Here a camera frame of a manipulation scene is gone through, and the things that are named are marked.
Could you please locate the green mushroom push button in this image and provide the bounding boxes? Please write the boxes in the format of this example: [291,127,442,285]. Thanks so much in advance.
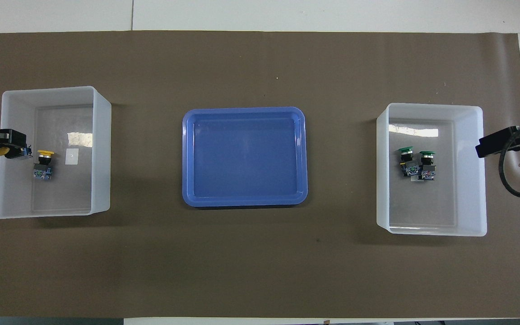
[418,151,436,181]
[397,146,419,177]

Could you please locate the translucent white plastic box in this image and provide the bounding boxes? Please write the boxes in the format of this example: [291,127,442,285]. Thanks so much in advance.
[0,86,112,219]
[376,103,488,237]

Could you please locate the blue plastic tray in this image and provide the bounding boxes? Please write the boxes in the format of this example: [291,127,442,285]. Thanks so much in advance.
[182,107,308,208]

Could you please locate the brown paper table mat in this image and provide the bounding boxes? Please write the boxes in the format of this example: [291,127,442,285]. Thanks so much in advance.
[0,31,520,319]

